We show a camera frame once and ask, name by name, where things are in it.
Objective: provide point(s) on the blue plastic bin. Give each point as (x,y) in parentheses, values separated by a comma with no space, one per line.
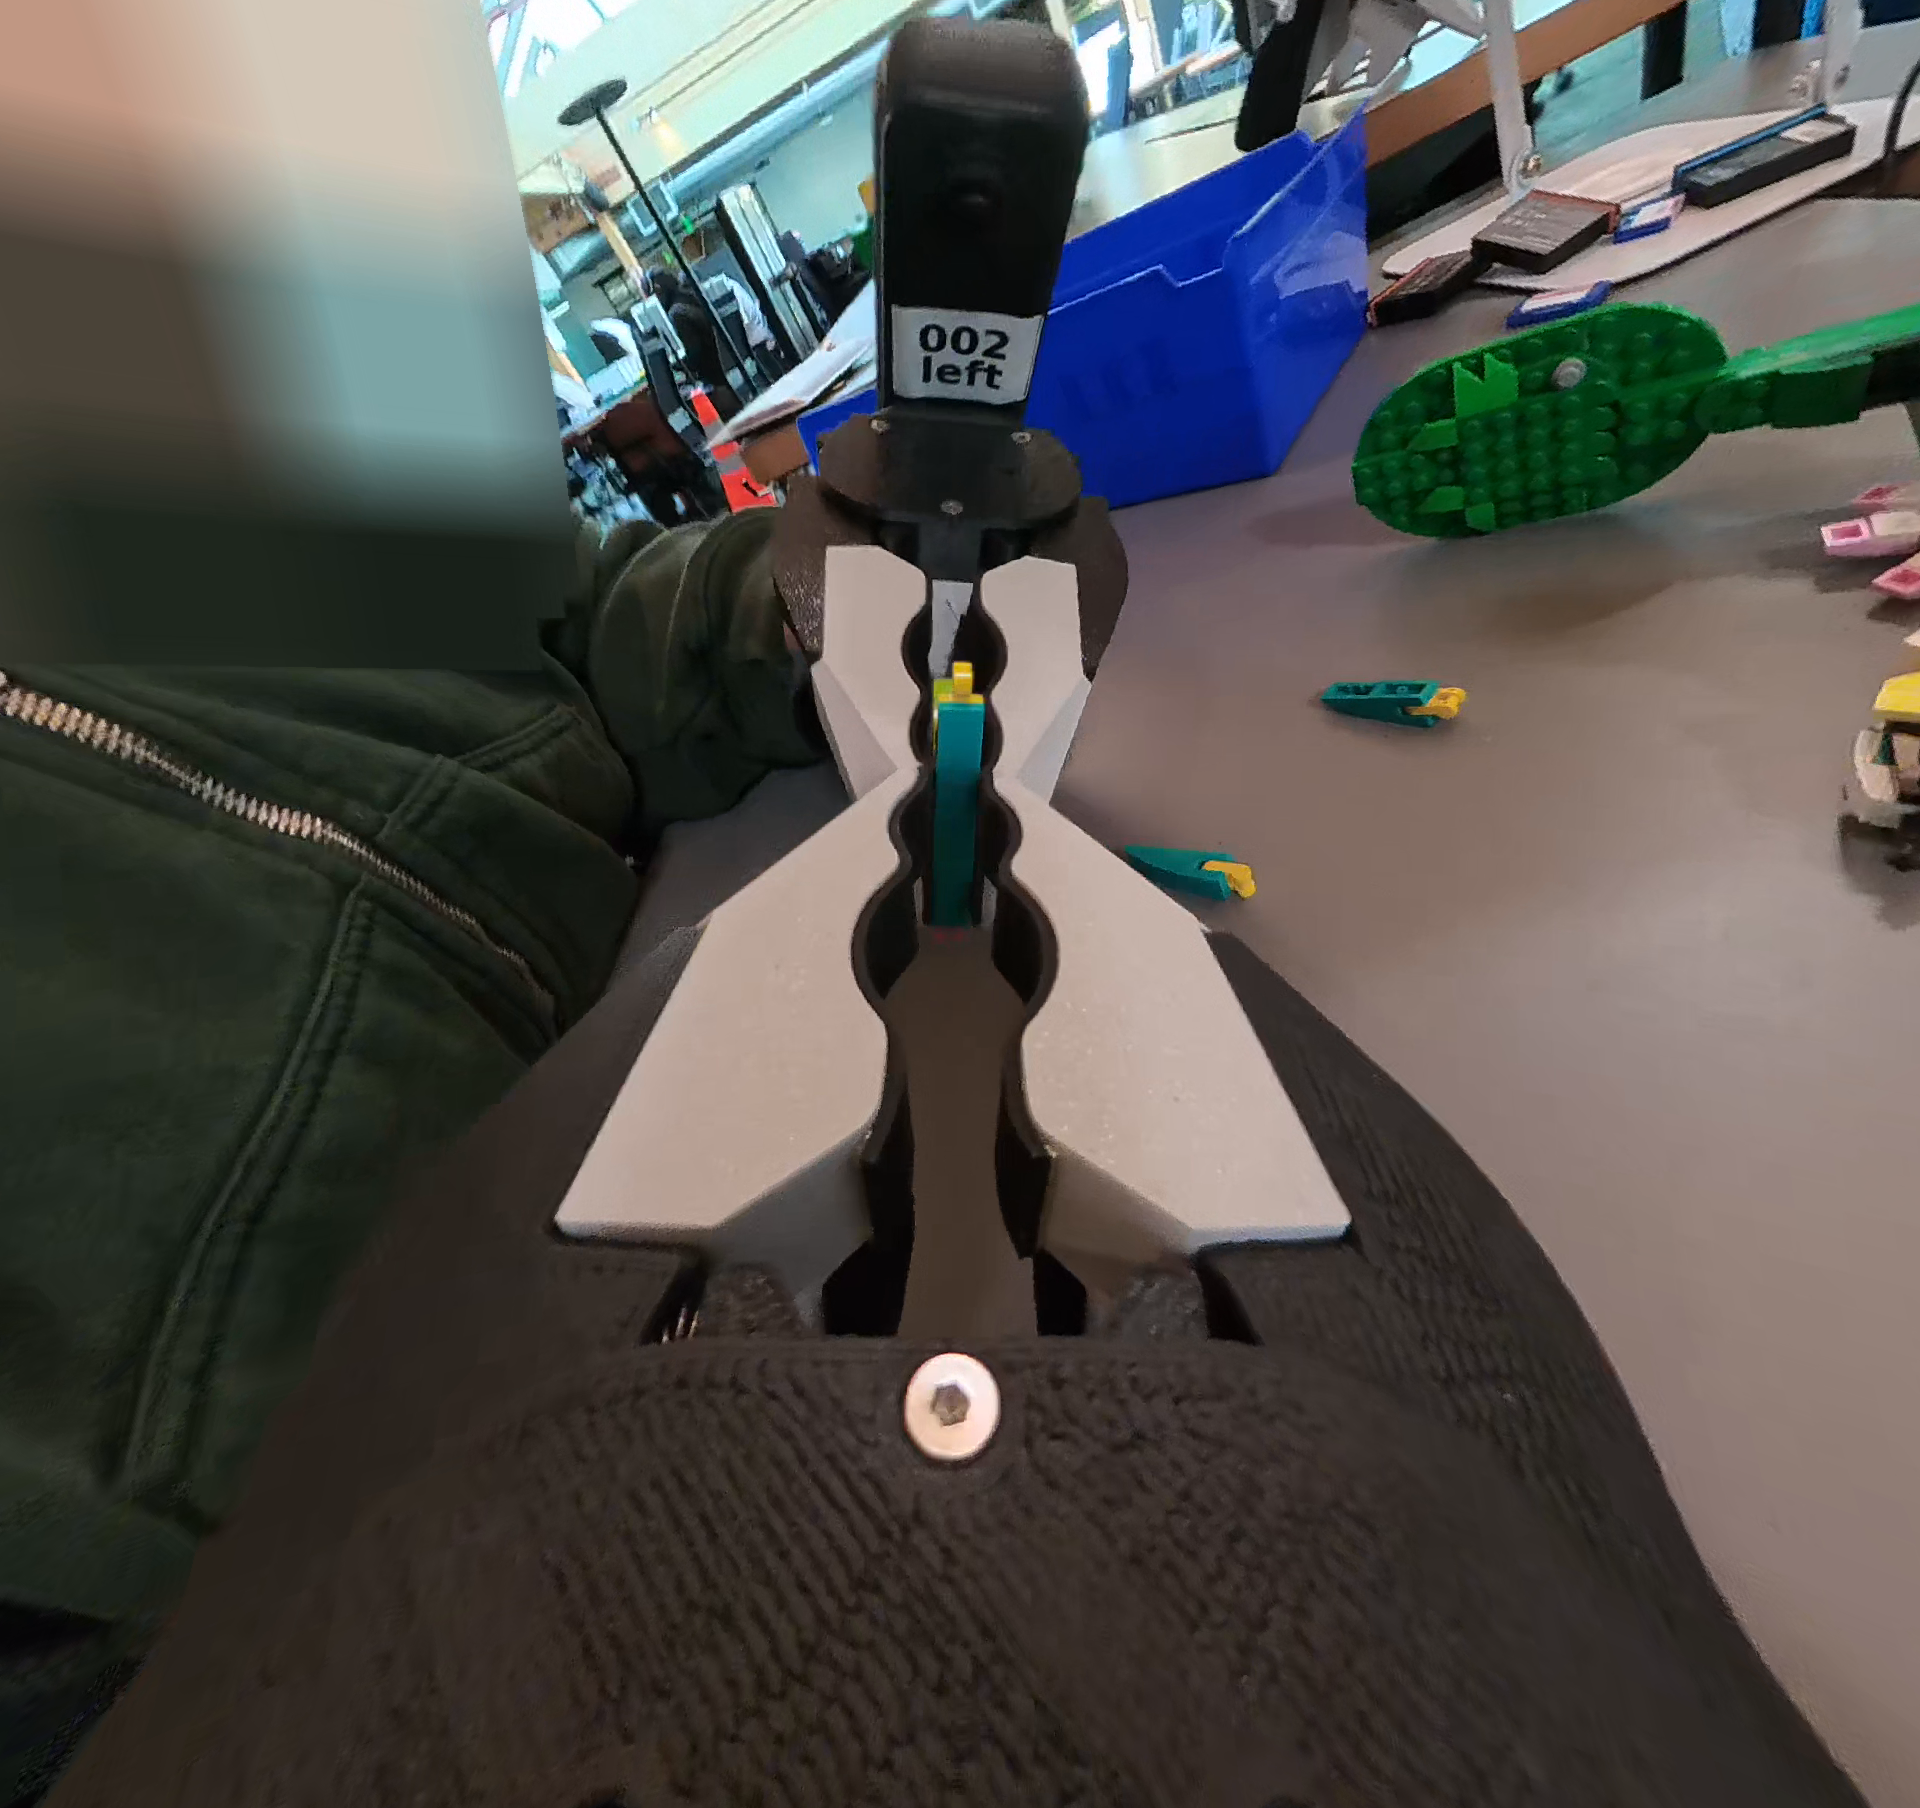
(1170,354)

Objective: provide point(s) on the orange traffic cone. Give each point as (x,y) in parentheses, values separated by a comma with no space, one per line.
(737,466)

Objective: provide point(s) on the green lego plant with flower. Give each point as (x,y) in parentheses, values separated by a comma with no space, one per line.
(1530,442)

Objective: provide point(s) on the black red battery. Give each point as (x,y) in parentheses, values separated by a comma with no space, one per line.
(1425,288)

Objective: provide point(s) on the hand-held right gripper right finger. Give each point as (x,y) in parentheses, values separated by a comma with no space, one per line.
(1187,1089)

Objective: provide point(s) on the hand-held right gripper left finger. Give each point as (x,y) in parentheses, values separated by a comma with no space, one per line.
(721,1089)

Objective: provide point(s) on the teal lego feather yellow clip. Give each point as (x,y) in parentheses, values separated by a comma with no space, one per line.
(957,817)
(1178,870)
(1379,699)

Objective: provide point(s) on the black white folding bracket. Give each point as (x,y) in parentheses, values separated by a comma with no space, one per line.
(1289,52)

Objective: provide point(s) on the black box device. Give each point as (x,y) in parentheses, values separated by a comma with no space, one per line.
(1546,232)

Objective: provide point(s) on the colourful lego bird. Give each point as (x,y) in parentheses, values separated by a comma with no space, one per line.
(1890,766)

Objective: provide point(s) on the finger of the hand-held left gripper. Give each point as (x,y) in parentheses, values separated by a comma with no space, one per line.
(862,654)
(1043,654)

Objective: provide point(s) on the small blue memory card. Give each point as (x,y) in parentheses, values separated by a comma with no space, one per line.
(1647,217)

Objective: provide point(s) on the black floor lamp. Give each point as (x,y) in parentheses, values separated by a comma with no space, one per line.
(593,101)

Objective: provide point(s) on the green zip jacket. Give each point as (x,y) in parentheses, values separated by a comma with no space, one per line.
(225,1014)

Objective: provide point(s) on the white tray with black boxes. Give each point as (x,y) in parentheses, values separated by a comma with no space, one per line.
(1607,166)

